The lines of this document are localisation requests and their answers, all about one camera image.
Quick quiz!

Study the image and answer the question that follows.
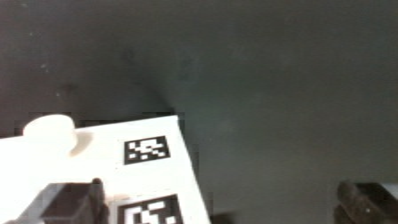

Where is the white drawer box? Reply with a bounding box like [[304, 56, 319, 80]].
[[0, 115, 212, 224]]

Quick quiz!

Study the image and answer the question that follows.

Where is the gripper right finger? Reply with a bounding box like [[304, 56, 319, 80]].
[[335, 181, 398, 224]]

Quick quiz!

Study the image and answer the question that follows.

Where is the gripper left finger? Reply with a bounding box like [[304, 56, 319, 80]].
[[9, 178, 111, 224]]

